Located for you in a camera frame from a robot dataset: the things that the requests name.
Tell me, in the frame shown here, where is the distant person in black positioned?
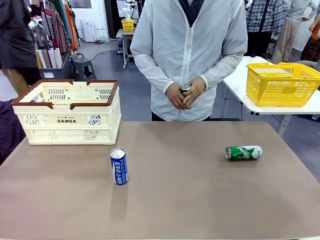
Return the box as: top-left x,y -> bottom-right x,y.
31,0 -> 44,19

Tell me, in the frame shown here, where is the person's right forearm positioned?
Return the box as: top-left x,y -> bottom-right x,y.
134,56 -> 176,93

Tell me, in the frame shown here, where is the brown paper roll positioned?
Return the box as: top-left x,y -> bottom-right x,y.
40,49 -> 52,69

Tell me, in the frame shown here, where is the person's right hand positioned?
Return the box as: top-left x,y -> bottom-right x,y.
165,82 -> 188,110

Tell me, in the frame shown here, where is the orange hanging garment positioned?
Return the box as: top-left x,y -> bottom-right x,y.
65,4 -> 77,51

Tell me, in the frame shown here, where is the grey storage bin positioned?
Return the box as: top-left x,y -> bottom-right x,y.
38,53 -> 73,81

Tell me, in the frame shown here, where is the small yellow background basket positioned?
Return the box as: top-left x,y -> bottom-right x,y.
121,18 -> 135,32

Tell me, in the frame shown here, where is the background work table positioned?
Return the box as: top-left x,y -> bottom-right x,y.
116,28 -> 137,69

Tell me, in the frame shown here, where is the bystander in orange sleeve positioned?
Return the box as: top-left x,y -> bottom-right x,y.
299,17 -> 320,63

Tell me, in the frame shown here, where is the bystander in grey shirt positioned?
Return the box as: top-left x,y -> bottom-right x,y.
271,0 -> 320,65

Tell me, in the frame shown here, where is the person's left forearm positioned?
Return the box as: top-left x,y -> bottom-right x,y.
199,53 -> 243,87

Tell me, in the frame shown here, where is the cream paper roll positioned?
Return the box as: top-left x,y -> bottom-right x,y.
54,47 -> 63,69

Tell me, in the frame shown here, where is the white air purifier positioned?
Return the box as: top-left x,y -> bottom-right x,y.
81,21 -> 96,43

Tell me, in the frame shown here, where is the dark purple cloth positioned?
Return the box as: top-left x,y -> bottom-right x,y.
0,99 -> 27,166

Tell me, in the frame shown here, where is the white paper roll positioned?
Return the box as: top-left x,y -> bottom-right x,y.
47,48 -> 58,69

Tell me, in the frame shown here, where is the bystander in dark shirt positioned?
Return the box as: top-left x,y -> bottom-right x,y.
0,0 -> 41,95

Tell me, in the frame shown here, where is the person's left hand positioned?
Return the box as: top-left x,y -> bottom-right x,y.
182,76 -> 207,106

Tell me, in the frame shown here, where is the bystander in plaid shirt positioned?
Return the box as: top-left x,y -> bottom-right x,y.
246,0 -> 288,58

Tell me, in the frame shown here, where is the cream folding basket brown rim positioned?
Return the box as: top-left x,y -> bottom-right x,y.
11,79 -> 123,146

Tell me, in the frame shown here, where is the patterned hanging garment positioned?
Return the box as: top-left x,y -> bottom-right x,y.
41,1 -> 72,55

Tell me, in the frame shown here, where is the person in white jacket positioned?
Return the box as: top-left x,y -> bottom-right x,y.
129,0 -> 249,123

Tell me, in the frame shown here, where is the white side table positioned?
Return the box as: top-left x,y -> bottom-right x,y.
222,56 -> 320,137

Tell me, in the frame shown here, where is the grey plastic stool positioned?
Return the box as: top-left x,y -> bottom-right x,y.
70,56 -> 97,81

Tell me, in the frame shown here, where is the large yellow plastic basket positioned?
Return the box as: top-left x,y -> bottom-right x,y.
246,61 -> 320,108

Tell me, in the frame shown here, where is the green soda can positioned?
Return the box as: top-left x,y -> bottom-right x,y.
224,145 -> 263,161
180,84 -> 193,98

